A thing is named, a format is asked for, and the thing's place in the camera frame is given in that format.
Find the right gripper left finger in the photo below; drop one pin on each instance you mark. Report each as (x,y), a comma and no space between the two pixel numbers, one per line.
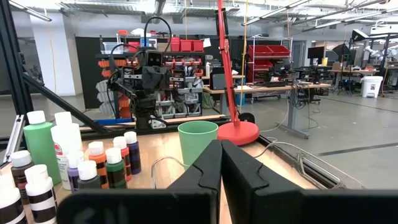
(186,205)

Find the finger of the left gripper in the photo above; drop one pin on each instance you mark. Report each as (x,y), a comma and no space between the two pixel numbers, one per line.
(151,79)
(159,79)

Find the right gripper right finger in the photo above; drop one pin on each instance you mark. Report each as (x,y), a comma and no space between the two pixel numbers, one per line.
(264,202)

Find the red small paint bottle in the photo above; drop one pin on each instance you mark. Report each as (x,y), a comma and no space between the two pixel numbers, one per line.
(126,155)

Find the orange small paint bottle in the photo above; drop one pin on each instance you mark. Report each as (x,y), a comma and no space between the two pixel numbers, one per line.
(99,159)

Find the black small paint bottle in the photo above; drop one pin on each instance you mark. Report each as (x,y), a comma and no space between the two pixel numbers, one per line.
(88,183)

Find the lavender small paint bottle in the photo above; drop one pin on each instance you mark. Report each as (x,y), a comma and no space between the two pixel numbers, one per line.
(74,177)

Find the brown small paint bottle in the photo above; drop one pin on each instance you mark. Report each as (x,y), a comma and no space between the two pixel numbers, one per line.
(19,177)

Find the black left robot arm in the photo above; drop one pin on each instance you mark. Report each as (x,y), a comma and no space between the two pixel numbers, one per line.
(143,102)

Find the large white paint bottle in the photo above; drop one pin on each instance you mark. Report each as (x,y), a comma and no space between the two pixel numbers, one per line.
(66,137)

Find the large green paint bottle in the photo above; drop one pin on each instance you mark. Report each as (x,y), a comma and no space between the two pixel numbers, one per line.
(40,149)

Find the parts bin storage rack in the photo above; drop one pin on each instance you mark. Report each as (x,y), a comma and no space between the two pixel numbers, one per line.
(183,93)

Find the small red storage bin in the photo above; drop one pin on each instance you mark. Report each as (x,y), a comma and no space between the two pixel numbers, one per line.
(186,45)
(175,44)
(197,45)

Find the clear storage box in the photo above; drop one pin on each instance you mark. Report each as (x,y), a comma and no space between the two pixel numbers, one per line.
(110,47)

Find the green plastic cup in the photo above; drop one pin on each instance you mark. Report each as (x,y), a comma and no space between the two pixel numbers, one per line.
(196,140)

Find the red desk lamp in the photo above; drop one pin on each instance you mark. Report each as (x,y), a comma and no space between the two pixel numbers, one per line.
(237,133)

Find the large red storage bin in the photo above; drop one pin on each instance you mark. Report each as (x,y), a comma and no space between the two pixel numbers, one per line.
(260,64)
(281,49)
(259,50)

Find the wooden workbench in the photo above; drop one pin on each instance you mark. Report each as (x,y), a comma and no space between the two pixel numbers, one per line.
(267,88)

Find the silver aluminium bar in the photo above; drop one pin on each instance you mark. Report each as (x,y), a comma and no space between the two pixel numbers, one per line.
(14,137)

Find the white trash bin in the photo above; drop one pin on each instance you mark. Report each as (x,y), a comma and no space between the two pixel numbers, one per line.
(371,86)

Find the black monitor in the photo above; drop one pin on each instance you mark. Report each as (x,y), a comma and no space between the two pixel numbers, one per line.
(315,52)

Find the long wooden table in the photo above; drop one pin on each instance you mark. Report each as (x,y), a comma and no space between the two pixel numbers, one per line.
(354,71)

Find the black studio softbox light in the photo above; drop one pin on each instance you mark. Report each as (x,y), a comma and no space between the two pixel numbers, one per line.
(359,35)

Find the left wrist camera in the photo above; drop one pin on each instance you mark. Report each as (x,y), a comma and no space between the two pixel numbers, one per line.
(154,58)

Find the black wall panel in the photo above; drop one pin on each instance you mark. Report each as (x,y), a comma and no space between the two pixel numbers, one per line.
(85,71)

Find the black aluminium rig frame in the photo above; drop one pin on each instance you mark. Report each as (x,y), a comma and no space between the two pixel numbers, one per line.
(12,62)

